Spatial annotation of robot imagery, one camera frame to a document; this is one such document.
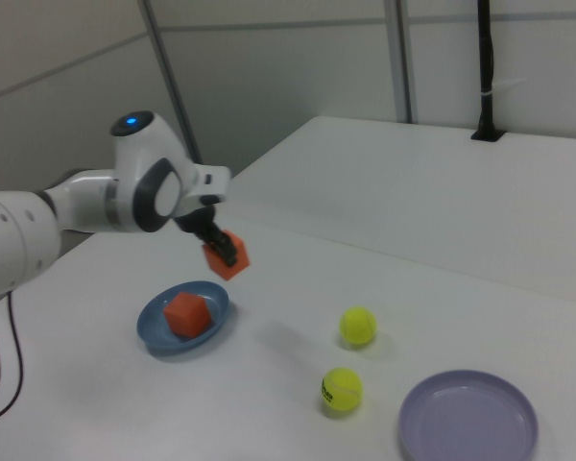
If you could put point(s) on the black camera pole with base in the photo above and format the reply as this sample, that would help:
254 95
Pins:
485 72

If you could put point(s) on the purple plate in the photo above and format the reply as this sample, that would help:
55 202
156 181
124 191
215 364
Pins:
465 418

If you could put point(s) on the blue plate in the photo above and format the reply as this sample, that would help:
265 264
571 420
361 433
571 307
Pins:
149 322

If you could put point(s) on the printed yellow tennis ball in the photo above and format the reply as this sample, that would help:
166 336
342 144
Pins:
343 390

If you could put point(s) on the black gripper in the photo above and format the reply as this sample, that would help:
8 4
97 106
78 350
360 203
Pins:
197 223

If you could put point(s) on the orange foam cube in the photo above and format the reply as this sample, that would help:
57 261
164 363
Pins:
223 271
184 314

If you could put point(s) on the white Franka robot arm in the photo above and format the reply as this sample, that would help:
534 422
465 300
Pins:
134 163

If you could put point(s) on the plain yellow tennis ball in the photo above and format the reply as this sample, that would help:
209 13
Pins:
358 325

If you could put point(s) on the grey partition post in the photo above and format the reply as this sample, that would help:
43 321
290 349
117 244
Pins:
405 57
173 72

